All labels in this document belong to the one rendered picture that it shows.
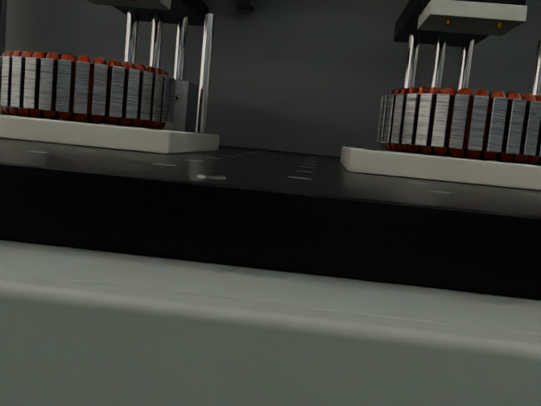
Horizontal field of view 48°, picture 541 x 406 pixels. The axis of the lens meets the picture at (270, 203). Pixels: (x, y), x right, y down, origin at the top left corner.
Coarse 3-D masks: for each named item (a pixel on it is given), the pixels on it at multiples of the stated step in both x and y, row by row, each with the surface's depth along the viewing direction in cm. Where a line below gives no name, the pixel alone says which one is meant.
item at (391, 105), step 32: (384, 96) 36; (416, 96) 33; (448, 96) 32; (480, 96) 31; (512, 96) 31; (384, 128) 36; (416, 128) 33; (448, 128) 32; (480, 128) 31; (512, 128) 31; (512, 160) 32
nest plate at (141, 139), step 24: (0, 120) 31; (24, 120) 31; (48, 120) 31; (72, 144) 31; (96, 144) 31; (120, 144) 31; (144, 144) 31; (168, 144) 31; (192, 144) 36; (216, 144) 44
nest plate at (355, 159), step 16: (352, 160) 30; (368, 160) 30; (384, 160) 30; (400, 160) 30; (416, 160) 30; (432, 160) 30; (448, 160) 30; (464, 160) 30; (480, 160) 30; (400, 176) 30; (416, 176) 30; (432, 176) 30; (448, 176) 30; (464, 176) 30; (480, 176) 30; (496, 176) 30; (512, 176) 29; (528, 176) 29
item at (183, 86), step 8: (176, 88) 50; (184, 88) 50; (192, 88) 52; (176, 96) 50; (184, 96) 50; (192, 96) 52; (176, 104) 50; (184, 104) 50; (192, 104) 52; (176, 112) 50; (184, 112) 50; (192, 112) 52; (176, 120) 50; (184, 120) 50; (192, 120) 53; (152, 128) 51; (168, 128) 50; (176, 128) 50; (184, 128) 50; (192, 128) 53
